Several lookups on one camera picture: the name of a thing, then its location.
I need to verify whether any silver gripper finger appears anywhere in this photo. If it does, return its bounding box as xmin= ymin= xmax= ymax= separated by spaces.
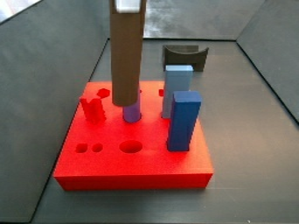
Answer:
xmin=115 ymin=0 xmax=142 ymax=13

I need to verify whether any brown oval peg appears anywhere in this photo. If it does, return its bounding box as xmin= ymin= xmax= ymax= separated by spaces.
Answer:
xmin=110 ymin=0 xmax=147 ymax=107

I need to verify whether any black curved fixture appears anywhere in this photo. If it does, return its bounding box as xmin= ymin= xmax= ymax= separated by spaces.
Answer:
xmin=163 ymin=45 xmax=210 ymax=72

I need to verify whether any red peg board base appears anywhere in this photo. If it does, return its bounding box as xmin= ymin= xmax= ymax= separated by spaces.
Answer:
xmin=54 ymin=81 xmax=214 ymax=191

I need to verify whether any light blue rectangular peg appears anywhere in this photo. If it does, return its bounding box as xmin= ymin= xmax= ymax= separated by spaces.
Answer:
xmin=163 ymin=65 xmax=193 ymax=118

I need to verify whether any dark blue rectangular peg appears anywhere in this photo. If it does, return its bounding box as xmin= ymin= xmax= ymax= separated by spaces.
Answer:
xmin=167 ymin=91 xmax=202 ymax=151

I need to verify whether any purple cylinder peg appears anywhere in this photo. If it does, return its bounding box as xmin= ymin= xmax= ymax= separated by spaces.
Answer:
xmin=123 ymin=99 xmax=142 ymax=123

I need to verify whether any red star peg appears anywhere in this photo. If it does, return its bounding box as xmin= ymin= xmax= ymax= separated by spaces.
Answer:
xmin=79 ymin=89 xmax=110 ymax=124

